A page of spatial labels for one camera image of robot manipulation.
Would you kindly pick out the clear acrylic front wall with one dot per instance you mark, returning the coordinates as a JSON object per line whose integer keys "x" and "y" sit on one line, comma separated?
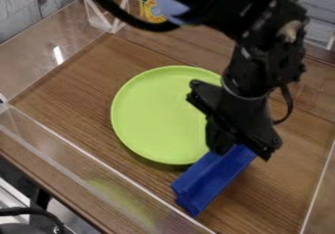
{"x": 109, "y": 200}

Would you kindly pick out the green round plate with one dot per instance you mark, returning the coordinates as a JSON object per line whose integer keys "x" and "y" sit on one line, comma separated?
{"x": 156, "y": 124}

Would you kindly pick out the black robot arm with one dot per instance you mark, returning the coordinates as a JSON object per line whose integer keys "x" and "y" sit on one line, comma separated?
{"x": 267, "y": 29}

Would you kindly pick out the blue cross-shaped block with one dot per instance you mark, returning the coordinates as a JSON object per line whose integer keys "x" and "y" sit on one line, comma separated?
{"x": 199, "y": 185}

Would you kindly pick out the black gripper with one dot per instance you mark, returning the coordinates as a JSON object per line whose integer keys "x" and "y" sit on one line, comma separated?
{"x": 237, "y": 121}

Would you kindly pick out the yellow labelled tin can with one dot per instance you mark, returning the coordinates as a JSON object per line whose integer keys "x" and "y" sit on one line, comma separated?
{"x": 151, "y": 12}

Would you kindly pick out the clear acrylic triangle bracket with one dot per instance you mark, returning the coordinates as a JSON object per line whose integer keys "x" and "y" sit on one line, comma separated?
{"x": 101, "y": 19}

